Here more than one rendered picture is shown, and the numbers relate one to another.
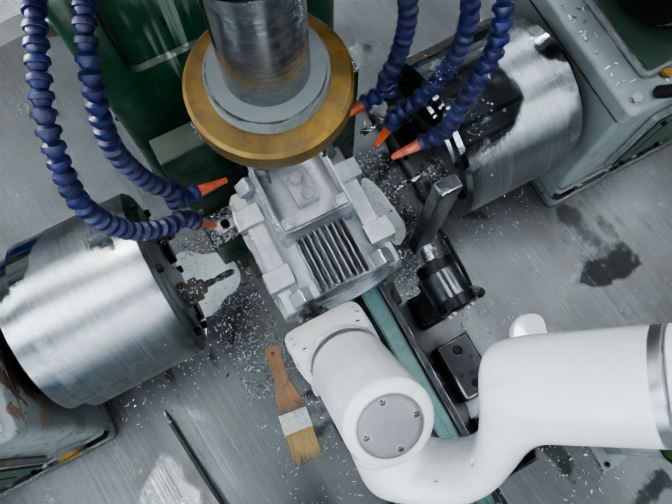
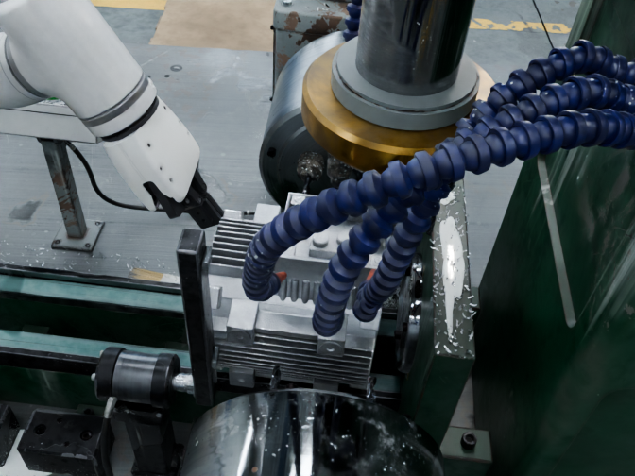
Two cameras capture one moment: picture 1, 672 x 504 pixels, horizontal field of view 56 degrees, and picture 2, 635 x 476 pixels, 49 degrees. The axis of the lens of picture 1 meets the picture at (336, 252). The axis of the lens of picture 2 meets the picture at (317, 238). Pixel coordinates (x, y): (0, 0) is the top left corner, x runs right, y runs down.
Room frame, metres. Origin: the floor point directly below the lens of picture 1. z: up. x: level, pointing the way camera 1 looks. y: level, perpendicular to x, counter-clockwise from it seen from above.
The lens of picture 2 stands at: (0.57, -0.42, 1.69)
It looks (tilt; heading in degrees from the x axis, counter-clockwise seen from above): 47 degrees down; 121
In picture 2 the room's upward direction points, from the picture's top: 5 degrees clockwise
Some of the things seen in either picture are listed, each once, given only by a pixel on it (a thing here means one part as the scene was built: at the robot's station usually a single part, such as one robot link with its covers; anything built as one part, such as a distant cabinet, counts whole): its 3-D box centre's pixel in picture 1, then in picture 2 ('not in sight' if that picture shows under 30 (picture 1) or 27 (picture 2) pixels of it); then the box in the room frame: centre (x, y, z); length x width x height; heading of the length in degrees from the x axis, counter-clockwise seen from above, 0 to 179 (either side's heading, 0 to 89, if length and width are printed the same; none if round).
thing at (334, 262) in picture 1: (314, 235); (296, 298); (0.27, 0.03, 1.01); 0.20 x 0.19 x 0.19; 28
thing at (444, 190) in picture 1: (432, 220); (197, 327); (0.26, -0.13, 1.12); 0.04 x 0.03 x 0.26; 29
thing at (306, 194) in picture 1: (299, 190); (334, 251); (0.31, 0.05, 1.11); 0.12 x 0.11 x 0.07; 28
